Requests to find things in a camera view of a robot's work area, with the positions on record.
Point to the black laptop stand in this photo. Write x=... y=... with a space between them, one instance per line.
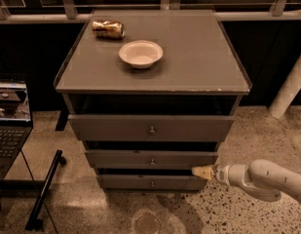
x=39 y=187

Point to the metal railing frame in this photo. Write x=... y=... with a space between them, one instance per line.
x=72 y=4

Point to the white diagonal post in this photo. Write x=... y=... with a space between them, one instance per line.
x=288 y=91

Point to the grey drawer cabinet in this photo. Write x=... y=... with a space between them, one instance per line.
x=198 y=75

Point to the grey drawer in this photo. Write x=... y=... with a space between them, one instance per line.
x=150 y=127
x=151 y=182
x=149 y=159

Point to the grey top drawer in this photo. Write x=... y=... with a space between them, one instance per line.
x=150 y=127

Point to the white paper bowl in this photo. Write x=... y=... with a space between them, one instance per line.
x=141 y=54

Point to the crushed gold drink can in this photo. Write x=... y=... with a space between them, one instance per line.
x=108 y=29

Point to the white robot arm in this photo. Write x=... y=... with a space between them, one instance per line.
x=261 y=179

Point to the grey bottom drawer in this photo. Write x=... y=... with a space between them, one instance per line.
x=151 y=182

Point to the black laptop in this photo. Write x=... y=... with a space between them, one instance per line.
x=15 y=119

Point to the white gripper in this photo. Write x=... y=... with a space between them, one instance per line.
x=223 y=175

